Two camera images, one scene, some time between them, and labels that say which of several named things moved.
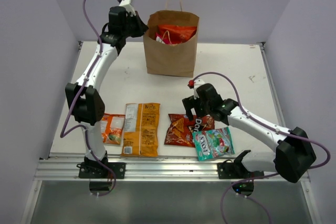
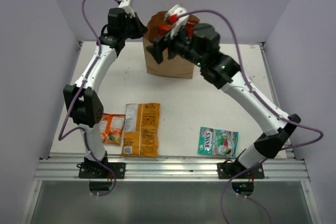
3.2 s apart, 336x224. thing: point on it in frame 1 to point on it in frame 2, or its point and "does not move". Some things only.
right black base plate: [228, 170] does not move
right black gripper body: [202, 109] to [176, 46]
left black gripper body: [133, 28] does not move
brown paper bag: [179, 60] does not move
